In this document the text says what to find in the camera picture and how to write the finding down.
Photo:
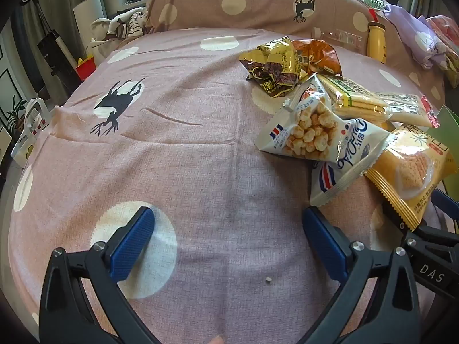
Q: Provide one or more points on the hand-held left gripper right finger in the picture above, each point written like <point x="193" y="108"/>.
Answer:
<point x="322" y="243"/>

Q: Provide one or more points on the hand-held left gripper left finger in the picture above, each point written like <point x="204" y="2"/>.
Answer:
<point x="132" y="243"/>

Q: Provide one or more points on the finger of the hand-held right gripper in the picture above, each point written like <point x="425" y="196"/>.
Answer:
<point x="444" y="202"/>
<point x="394" y="219"/>

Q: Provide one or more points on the yellow biscuit packet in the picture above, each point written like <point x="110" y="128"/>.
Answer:
<point x="405" y="172"/>

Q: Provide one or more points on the green cardboard box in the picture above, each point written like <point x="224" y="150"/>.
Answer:
<point x="448" y="120"/>

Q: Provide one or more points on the white puffed snack packet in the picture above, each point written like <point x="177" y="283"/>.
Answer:
<point x="330" y="184"/>
<point x="308" y="132"/>

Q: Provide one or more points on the orange snack packet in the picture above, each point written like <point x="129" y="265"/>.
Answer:
<point x="321" y="57"/>

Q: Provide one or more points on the white red-edged snack packet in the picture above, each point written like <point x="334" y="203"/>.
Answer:
<point x="405" y="109"/>

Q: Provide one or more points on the pink spotted bed sheet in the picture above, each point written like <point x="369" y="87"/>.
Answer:
<point x="200" y="150"/>

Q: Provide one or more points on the yellow and green cracker packet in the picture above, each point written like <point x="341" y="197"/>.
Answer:
<point x="355" y="96"/>

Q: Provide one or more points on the small yellow packet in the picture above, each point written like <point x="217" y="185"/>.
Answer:
<point x="452" y="68"/>

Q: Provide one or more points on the white carrier bag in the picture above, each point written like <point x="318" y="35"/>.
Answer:
<point x="34" y="122"/>

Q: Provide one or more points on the pink patterned cloth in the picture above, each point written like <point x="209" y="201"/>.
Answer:
<point x="446" y="30"/>

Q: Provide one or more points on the purple spotted cloth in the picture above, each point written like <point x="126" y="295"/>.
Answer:
<point x="416" y="32"/>

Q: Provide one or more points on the green potted plant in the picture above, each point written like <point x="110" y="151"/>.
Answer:
<point x="14" y="116"/>

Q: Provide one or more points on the yellow bottle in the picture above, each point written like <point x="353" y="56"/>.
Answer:
<point x="376" y="39"/>

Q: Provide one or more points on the red and yellow box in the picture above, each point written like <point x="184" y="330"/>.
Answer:
<point x="86" y="70"/>

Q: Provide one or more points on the yellow and black snack packet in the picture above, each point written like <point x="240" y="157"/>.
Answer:
<point x="276" y="61"/>

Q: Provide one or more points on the clear plastic bottle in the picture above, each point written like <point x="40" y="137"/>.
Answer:
<point x="340" y="37"/>

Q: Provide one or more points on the black folded stand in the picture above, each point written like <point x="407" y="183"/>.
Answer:
<point x="53" y="52"/>

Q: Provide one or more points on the striped white cloth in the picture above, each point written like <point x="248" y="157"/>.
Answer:
<point x="122" y="25"/>

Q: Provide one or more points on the white paper roll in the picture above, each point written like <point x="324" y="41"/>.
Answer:
<point x="89" y="10"/>

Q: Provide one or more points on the brown spotted pillow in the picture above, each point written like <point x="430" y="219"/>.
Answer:
<point x="258" y="7"/>

